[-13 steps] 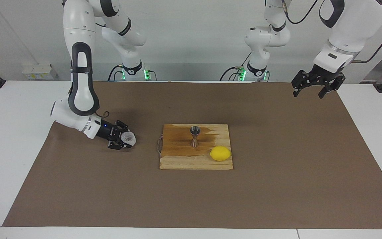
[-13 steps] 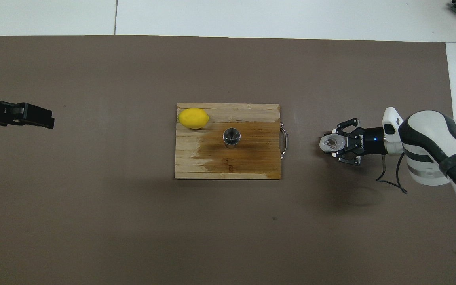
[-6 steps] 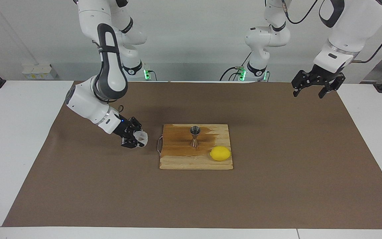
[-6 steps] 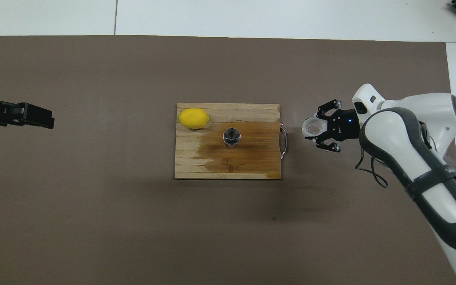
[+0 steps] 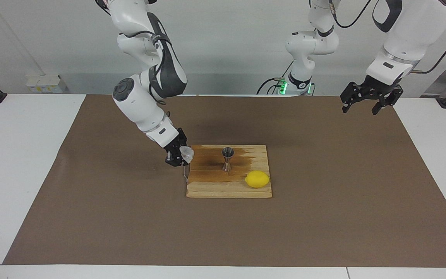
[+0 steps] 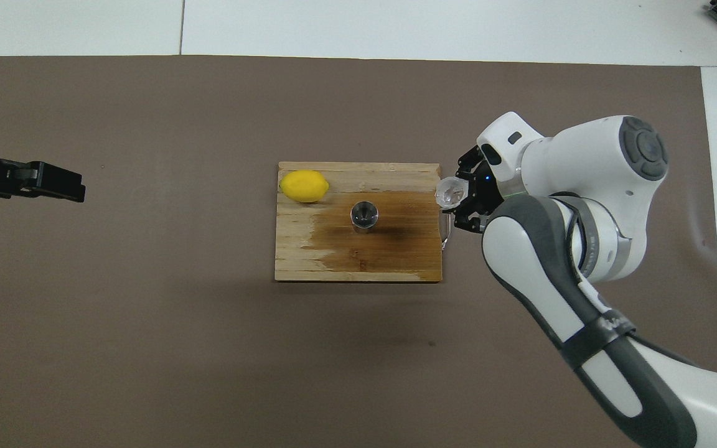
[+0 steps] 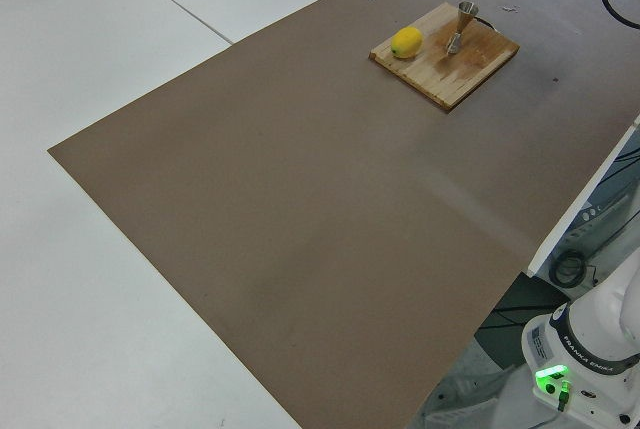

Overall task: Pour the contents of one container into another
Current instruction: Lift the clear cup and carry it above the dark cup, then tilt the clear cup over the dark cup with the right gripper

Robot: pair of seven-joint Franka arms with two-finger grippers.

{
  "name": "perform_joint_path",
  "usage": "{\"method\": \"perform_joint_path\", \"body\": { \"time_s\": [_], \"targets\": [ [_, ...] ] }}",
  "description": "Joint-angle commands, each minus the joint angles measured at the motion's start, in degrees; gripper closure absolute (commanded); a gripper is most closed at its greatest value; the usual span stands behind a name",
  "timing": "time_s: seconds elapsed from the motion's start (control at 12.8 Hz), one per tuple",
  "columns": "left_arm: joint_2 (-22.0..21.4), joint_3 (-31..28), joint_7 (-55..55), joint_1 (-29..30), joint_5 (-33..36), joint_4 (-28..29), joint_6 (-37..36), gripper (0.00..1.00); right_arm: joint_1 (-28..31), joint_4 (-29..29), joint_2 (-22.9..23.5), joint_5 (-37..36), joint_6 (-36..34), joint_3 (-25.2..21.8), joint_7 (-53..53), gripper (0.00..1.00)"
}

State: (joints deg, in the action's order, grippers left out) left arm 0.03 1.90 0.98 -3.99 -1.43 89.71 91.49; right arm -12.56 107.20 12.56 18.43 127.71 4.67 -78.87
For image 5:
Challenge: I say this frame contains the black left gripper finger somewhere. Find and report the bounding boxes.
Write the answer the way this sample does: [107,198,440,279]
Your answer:
[371,86,404,116]
[340,81,365,114]

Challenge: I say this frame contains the steel double jigger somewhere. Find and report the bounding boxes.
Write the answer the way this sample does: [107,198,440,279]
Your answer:
[222,147,234,172]

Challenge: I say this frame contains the brown table mat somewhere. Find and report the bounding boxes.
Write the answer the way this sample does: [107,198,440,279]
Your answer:
[2,94,446,268]

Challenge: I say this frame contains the yellow lemon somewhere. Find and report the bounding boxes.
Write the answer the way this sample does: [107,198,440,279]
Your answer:
[245,170,270,189]

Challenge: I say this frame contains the wooden cutting board, metal handle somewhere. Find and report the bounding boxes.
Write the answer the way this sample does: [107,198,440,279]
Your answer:
[183,145,273,199]

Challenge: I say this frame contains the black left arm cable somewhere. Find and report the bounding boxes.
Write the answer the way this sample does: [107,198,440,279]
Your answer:
[329,0,446,74]

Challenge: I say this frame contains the black left base cable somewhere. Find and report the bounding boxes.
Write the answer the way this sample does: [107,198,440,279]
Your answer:
[257,60,286,95]

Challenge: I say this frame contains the white boxes by wall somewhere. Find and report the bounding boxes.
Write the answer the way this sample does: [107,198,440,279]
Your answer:
[26,75,69,93]

